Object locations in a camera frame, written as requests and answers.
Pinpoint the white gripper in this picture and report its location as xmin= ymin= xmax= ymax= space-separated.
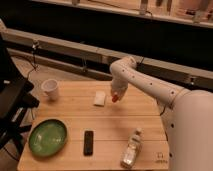
xmin=110 ymin=78 xmax=128 ymax=100

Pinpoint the black hanging cable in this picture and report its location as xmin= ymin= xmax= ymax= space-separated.
xmin=26 ymin=41 xmax=40 ymax=80

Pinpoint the black office chair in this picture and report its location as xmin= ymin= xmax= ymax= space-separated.
xmin=0 ymin=34 xmax=39 ymax=154

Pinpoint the clear plastic bottle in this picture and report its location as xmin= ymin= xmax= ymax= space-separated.
xmin=120 ymin=128 xmax=142 ymax=169

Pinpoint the white paper cup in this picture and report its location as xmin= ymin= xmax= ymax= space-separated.
xmin=41 ymin=79 xmax=59 ymax=101

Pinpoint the white sponge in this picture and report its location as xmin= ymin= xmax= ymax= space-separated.
xmin=94 ymin=91 xmax=106 ymax=106

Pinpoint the green bowl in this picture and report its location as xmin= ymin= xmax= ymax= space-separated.
xmin=28 ymin=119 xmax=68 ymax=157

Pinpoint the red orange pepper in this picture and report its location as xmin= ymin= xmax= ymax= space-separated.
xmin=112 ymin=95 xmax=119 ymax=103

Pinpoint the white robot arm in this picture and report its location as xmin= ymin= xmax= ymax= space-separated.
xmin=110 ymin=56 xmax=213 ymax=171

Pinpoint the black remote control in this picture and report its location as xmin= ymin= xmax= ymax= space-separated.
xmin=83 ymin=131 xmax=94 ymax=156

